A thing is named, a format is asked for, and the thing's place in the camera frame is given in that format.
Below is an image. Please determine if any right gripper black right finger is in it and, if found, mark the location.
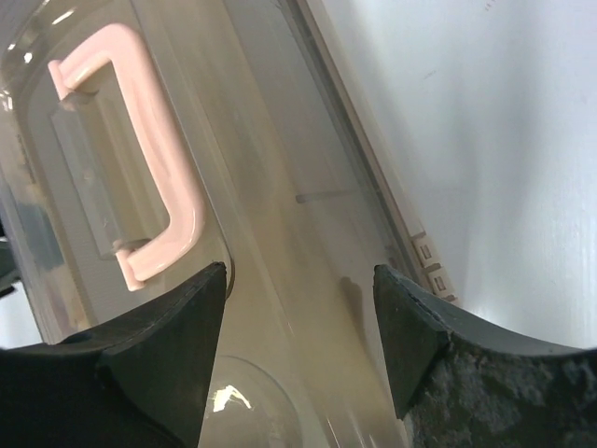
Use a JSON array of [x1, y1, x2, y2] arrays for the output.
[[373, 265, 596, 447]]

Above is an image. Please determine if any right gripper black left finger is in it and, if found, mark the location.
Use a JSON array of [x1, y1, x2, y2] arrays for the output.
[[1, 262, 227, 447]]

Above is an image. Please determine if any translucent brown tool box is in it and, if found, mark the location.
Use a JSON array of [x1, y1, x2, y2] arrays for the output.
[[0, 0, 461, 448]]

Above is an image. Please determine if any pink tool box handle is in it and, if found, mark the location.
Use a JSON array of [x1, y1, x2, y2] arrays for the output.
[[48, 23, 205, 291]]

